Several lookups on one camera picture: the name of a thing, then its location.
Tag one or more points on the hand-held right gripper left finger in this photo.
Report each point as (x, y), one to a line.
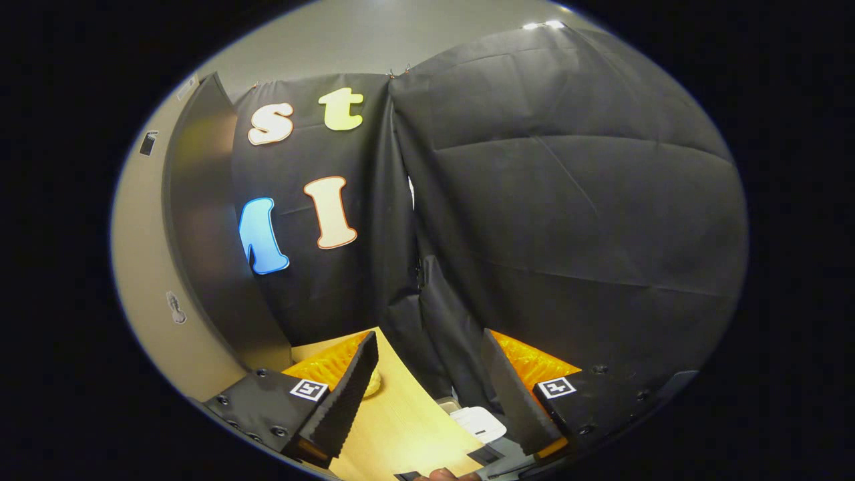
(347, 401)

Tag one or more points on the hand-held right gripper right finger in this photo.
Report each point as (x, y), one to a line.
(514, 401)

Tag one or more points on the dark grey cabinet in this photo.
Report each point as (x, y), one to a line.
(200, 200)

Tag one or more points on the yellow round soft object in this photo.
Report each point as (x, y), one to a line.
(373, 386)

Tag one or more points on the white rectangular device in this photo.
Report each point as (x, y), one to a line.
(477, 422)

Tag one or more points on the black backdrop cloth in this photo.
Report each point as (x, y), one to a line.
(568, 200)

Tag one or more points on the small ceiling light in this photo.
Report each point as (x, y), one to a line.
(544, 25)

